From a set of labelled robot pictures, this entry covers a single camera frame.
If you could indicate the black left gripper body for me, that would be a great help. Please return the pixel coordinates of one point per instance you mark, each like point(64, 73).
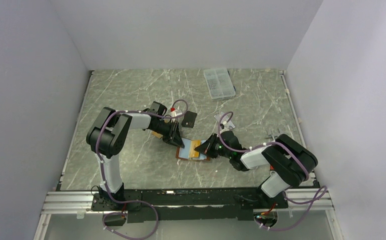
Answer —
point(164, 129)

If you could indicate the brown leather card holder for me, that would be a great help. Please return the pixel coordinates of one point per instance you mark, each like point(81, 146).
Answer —
point(183, 153)

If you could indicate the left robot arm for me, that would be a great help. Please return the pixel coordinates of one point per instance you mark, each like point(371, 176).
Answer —
point(108, 134)

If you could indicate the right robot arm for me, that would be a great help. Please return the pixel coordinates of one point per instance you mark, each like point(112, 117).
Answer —
point(291, 162)

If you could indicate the gold card stack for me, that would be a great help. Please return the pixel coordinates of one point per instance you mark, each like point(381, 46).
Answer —
point(157, 135)

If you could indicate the black card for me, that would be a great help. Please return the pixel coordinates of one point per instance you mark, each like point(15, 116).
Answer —
point(189, 119)

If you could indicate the clear plastic screw box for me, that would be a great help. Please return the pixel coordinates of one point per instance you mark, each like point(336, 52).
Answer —
point(219, 83)

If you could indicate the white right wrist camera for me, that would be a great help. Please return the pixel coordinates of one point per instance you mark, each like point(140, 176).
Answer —
point(224, 125)

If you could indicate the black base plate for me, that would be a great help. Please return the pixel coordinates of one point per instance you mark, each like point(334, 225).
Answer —
point(141, 203)

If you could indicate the aluminium frame rail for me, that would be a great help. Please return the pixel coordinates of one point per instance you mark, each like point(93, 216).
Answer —
point(80, 203)

